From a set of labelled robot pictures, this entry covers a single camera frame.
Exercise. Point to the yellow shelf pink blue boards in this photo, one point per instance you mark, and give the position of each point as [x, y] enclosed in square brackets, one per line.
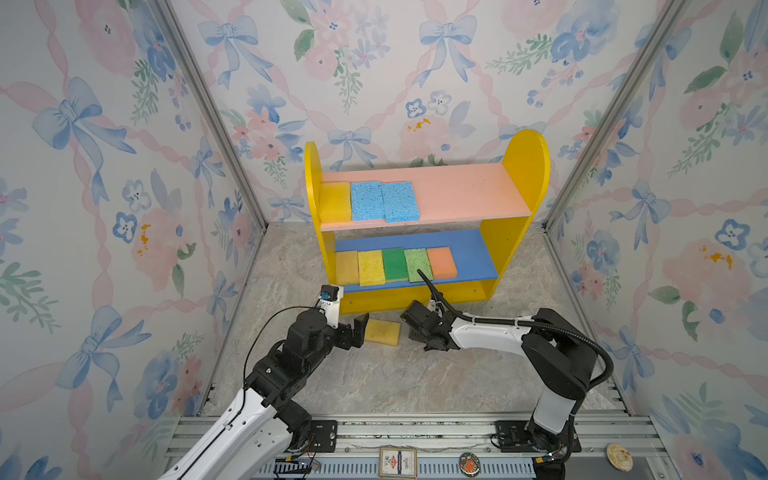
[480, 211]

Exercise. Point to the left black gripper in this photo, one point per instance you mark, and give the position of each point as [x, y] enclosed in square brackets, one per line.
[345, 340]

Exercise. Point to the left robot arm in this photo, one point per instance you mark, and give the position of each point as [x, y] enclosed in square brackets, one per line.
[263, 421]

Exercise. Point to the square printed card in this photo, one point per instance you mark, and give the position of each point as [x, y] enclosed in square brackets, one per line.
[398, 463]

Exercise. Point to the pale yellow sponge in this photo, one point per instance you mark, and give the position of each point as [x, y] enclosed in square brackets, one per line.
[346, 268]
[382, 332]

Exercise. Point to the orange pink sponge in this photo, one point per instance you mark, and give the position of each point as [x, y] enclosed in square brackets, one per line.
[442, 263]

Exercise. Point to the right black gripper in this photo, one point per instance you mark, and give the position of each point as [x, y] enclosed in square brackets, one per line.
[412, 337]

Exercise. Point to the bright yellow sponge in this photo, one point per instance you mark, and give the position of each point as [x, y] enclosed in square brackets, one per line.
[371, 271]

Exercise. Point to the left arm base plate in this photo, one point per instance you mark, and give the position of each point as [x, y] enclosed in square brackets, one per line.
[315, 436]

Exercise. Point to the round beige disc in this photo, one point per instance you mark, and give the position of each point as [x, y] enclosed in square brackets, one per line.
[619, 457]

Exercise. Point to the aluminium rail base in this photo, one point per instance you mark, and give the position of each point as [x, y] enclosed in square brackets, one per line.
[441, 439]

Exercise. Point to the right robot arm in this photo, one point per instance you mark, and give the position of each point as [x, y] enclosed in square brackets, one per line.
[563, 357]

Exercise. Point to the round dark badge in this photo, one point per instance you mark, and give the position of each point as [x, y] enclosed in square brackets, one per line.
[469, 465]

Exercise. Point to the blue sponge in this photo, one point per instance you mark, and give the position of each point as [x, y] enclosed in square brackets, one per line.
[367, 203]
[400, 204]

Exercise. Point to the dark green sponge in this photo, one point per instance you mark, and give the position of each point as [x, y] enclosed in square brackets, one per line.
[395, 265]

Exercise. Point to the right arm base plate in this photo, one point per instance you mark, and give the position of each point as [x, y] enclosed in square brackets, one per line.
[518, 436]

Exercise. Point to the light green sponge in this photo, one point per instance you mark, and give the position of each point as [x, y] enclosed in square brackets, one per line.
[418, 265]

